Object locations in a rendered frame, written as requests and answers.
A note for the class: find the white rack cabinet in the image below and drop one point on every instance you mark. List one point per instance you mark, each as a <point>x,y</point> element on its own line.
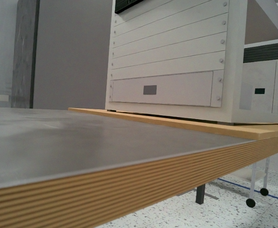
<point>184,58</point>

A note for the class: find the tan wooden board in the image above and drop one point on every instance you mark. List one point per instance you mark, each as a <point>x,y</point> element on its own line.
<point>253,131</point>

